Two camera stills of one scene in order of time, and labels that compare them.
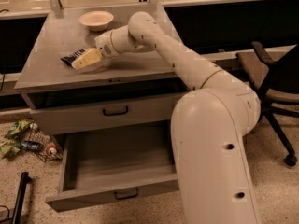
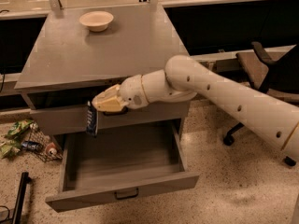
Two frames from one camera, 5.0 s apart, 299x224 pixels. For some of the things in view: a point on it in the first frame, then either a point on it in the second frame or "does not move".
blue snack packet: [32, 146] does not move
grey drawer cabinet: [130, 93] does not move
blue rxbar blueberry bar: [68, 58] -> [92, 117]
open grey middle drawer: [111, 165] does not move
